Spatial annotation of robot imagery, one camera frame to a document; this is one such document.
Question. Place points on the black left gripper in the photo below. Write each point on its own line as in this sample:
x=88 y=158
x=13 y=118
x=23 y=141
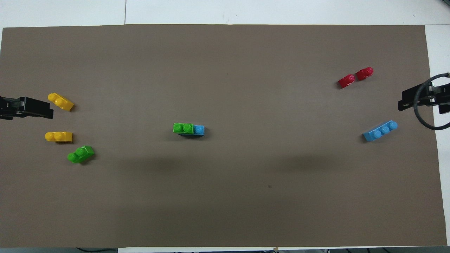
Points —
x=10 y=107

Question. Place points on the red one-stud toy brick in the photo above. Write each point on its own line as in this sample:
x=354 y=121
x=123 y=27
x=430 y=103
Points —
x=346 y=81
x=364 y=73

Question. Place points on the yellow two-stud toy brick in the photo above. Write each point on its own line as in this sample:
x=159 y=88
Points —
x=58 y=136
x=60 y=102

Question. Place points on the blue three-stud toy brick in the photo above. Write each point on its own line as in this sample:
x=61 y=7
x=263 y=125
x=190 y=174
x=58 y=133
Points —
x=380 y=131
x=199 y=130

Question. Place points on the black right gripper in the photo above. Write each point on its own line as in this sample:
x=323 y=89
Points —
x=439 y=92

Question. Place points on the brown table mat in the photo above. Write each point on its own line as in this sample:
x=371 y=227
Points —
x=246 y=59

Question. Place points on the green two-stud toy brick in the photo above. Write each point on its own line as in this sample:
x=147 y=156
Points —
x=81 y=154
x=182 y=128

